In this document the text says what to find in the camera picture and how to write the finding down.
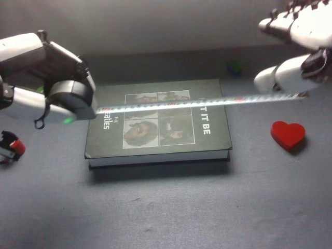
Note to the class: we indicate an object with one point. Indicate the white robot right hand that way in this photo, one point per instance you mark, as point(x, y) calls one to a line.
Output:
point(311, 28)

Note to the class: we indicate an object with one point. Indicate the red cylinder block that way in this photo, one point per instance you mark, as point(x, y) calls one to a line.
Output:
point(21, 147)

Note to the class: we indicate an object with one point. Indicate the grey tablecloth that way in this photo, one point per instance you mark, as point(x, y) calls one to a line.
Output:
point(155, 207)

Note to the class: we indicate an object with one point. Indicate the black Let It Be album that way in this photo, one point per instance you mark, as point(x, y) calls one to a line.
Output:
point(109, 145)

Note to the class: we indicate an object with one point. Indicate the grey tape measure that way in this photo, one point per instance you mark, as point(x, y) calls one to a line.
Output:
point(70, 93)

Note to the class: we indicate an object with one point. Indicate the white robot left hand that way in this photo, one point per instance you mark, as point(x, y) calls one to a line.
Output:
point(20, 103)

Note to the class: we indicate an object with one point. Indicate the yellow snail toy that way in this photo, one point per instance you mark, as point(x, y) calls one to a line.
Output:
point(234, 66)

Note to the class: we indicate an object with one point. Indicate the red heart block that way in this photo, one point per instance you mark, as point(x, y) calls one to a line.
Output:
point(288, 135)

